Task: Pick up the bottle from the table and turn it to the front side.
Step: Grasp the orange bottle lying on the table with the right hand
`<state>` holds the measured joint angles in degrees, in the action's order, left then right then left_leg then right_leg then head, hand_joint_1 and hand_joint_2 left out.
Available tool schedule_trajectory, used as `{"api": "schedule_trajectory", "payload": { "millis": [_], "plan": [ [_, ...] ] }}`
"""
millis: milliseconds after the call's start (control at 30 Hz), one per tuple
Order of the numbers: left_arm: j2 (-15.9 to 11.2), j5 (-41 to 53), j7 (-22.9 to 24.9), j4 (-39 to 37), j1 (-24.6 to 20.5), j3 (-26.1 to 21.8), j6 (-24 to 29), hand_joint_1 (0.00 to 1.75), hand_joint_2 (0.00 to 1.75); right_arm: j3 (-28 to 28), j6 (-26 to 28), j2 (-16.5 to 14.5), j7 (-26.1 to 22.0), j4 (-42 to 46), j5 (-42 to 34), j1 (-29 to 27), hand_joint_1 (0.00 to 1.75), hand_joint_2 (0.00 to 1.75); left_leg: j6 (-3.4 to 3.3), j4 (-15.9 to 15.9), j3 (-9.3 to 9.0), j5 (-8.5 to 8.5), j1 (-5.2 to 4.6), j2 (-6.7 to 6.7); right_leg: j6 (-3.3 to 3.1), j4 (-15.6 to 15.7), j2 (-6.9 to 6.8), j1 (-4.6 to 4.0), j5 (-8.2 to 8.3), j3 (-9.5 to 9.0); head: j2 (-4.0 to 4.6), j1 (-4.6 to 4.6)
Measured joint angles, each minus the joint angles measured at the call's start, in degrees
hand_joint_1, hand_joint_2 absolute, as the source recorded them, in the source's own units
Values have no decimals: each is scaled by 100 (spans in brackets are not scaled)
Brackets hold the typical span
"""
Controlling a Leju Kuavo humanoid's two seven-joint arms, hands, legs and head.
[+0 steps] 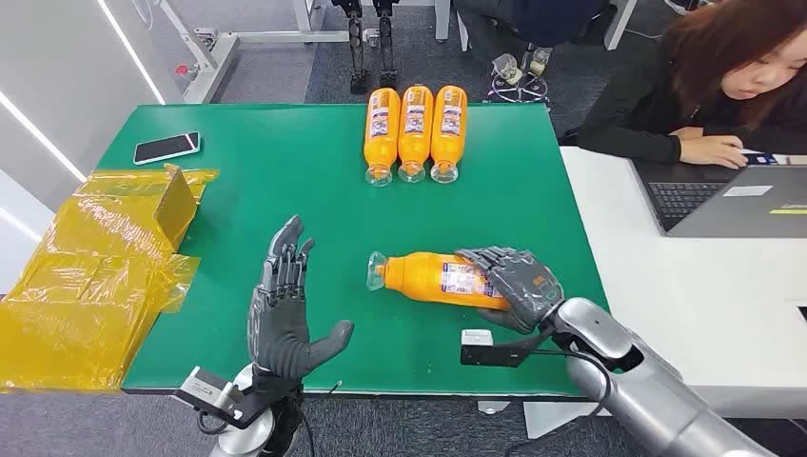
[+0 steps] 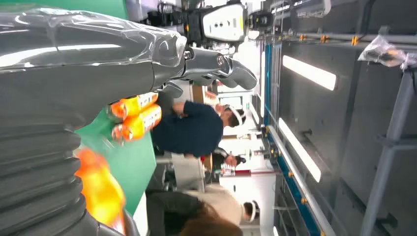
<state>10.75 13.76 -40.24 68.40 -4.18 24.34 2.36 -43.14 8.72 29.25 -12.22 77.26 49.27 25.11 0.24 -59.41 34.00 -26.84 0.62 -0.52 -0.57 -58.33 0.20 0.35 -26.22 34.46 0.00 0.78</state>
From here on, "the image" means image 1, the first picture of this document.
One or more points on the person's hand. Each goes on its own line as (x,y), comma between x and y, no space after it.
(712,151)

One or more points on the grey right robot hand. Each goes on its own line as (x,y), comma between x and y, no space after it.
(526,284)

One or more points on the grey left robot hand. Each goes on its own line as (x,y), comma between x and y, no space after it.
(280,334)

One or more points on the orange bottle clear cap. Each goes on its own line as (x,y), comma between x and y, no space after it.
(449,126)
(416,277)
(383,126)
(415,126)

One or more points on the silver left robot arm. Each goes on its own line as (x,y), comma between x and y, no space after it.
(252,436)

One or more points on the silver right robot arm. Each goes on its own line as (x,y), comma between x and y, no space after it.
(637,385)

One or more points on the grey laptop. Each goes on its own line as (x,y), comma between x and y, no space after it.
(725,214)

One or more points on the person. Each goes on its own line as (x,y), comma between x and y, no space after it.
(637,107)

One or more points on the green table mat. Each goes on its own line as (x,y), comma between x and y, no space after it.
(284,176)

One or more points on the yellow film wrapped carton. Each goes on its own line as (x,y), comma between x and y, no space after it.
(82,284)

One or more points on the office chair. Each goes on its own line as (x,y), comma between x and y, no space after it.
(527,63)

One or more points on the black smartphone white edge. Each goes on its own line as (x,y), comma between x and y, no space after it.
(166,147)

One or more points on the standing humanoid robot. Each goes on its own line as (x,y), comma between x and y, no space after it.
(358,44)

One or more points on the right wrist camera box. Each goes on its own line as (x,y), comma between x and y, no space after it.
(480,348)

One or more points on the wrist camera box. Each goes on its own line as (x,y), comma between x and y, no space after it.
(480,348)
(205,391)

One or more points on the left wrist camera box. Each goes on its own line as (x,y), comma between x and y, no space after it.
(205,391)

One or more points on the white metal frame stand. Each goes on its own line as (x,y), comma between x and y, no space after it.
(217,60)

